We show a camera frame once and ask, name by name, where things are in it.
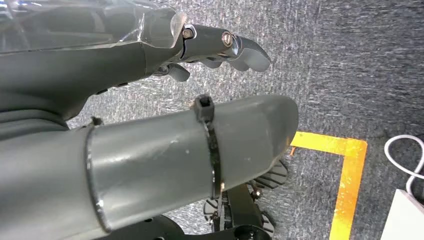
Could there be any white box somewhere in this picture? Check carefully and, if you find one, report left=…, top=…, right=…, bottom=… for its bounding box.
left=380, top=188, right=424, bottom=240

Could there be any white cable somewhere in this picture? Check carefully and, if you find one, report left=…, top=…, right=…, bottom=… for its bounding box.
left=384, top=134, right=424, bottom=196

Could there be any black cable tie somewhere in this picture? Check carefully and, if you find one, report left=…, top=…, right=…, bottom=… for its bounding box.
left=193, top=94, right=223, bottom=200

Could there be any yellow floor tape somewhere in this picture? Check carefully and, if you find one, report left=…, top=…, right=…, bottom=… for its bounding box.
left=289, top=131, right=369, bottom=240

